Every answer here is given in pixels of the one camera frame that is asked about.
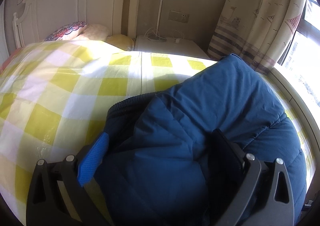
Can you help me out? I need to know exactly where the thin white lamp pole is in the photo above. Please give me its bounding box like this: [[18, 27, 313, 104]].
[[148, 0, 164, 41]]

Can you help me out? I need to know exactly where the wall power socket panel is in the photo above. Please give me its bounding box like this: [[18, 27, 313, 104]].
[[168, 10, 189, 23]]

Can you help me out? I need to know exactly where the white wooden headboard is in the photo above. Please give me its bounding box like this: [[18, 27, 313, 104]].
[[12, 0, 139, 48]]

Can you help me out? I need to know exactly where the beige pillow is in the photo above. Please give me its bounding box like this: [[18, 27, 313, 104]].
[[81, 24, 110, 41]]

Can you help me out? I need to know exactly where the window frame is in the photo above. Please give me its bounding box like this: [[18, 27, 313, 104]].
[[277, 0, 320, 67]]

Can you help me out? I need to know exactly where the white bedside table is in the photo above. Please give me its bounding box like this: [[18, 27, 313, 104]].
[[135, 35, 209, 59]]

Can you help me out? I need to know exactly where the yellow pillow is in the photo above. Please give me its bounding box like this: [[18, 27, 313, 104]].
[[106, 34, 135, 51]]

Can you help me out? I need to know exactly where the patterned beige curtain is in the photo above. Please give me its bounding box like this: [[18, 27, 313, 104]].
[[207, 0, 306, 74]]

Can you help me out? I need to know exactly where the colourful floral pillow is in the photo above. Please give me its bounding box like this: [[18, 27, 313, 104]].
[[44, 21, 88, 42]]

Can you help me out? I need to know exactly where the yellow checked bed cover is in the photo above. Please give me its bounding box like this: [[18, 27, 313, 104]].
[[1, 41, 314, 225]]

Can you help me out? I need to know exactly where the blue quilted puffer jacket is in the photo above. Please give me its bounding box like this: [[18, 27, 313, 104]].
[[94, 54, 306, 225]]

